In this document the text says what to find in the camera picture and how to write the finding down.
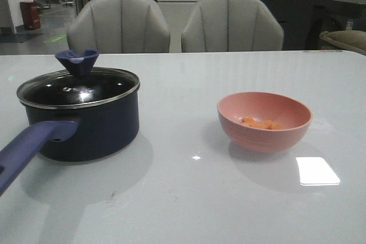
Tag red bin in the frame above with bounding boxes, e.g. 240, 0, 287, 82
19, 1, 41, 30

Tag left grey upholstered chair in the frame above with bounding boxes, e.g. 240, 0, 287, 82
66, 0, 170, 54

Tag black appliance cabinet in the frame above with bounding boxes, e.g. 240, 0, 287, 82
305, 0, 365, 50

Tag grey upholstered chair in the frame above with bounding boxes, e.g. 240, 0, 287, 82
181, 0, 284, 53
66, 0, 170, 54

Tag dark blue saucepan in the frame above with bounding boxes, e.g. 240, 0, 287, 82
0, 66, 141, 196

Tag beige sofa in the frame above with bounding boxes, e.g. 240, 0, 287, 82
319, 30, 365, 55

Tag glass lid blue knob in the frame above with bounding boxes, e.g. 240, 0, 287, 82
17, 49, 140, 110

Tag right grey upholstered chair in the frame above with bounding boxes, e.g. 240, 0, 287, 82
181, 0, 284, 53

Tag orange ham pieces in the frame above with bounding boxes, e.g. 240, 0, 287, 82
241, 116, 284, 130

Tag pink plastic bowl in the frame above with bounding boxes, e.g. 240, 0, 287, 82
217, 91, 312, 153

